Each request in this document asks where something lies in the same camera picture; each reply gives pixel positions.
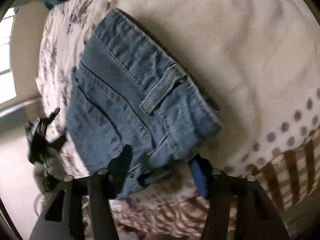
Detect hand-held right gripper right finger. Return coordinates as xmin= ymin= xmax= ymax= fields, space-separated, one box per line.
xmin=189 ymin=155 xmax=290 ymax=240

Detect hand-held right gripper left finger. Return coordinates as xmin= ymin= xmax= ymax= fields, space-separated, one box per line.
xmin=29 ymin=145 xmax=133 ymax=240

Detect window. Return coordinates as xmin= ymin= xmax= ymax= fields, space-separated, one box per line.
xmin=0 ymin=7 xmax=19 ymax=105

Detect floral bed blanket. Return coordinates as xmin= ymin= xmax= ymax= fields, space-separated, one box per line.
xmin=35 ymin=0 xmax=320 ymax=238

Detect blue denim pants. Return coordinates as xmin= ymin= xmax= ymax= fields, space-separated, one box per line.
xmin=65 ymin=8 xmax=223 ymax=200

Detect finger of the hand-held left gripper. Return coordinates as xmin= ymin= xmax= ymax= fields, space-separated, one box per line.
xmin=37 ymin=107 xmax=61 ymax=130
xmin=49 ymin=135 xmax=67 ymax=153

